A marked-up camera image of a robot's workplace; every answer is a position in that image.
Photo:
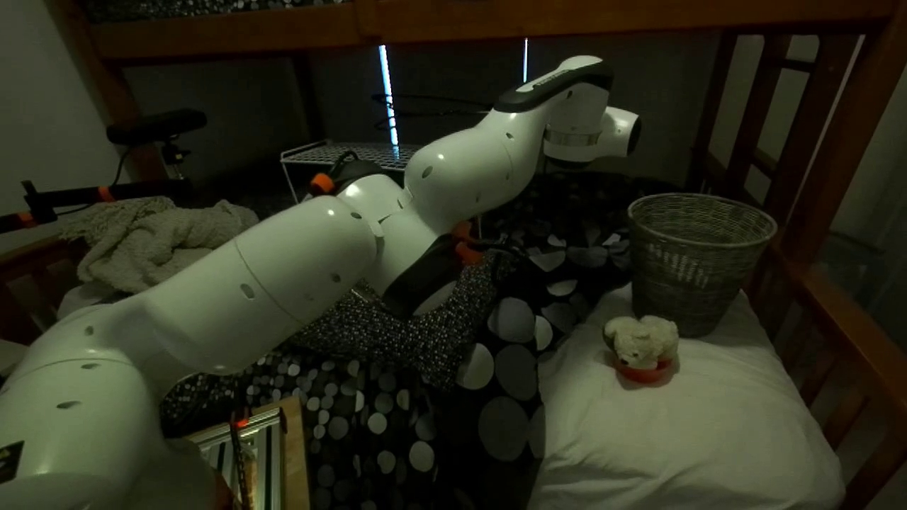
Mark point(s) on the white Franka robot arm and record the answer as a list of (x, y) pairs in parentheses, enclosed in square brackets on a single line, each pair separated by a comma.
[(284, 272)]

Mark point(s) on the grey wicker basket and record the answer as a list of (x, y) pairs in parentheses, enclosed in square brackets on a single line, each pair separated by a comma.
[(697, 264)]

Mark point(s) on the black large polka dot blanket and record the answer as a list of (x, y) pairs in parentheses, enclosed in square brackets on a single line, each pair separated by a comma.
[(539, 285)]

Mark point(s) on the black speckled blanket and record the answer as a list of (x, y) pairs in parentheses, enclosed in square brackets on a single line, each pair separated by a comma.
[(378, 341)]

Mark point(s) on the white and red plush toy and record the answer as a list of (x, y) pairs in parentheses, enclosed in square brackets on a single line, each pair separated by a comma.
[(643, 344)]

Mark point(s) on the white pillow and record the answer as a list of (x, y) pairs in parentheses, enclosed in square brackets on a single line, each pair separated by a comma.
[(691, 443)]

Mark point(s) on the beige crumpled towel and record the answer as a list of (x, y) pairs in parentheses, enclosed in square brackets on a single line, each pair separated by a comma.
[(151, 241)]

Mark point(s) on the black padded seat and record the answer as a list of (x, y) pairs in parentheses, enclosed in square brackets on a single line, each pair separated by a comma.
[(158, 125)]

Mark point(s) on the black bar with orange clips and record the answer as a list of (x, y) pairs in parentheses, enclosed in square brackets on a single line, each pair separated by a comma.
[(76, 196)]

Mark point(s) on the wooden box frame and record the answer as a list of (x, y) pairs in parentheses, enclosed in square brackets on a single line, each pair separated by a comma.
[(266, 455)]

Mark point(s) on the wooden bunk bed frame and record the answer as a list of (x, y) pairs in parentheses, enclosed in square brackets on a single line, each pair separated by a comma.
[(831, 171)]

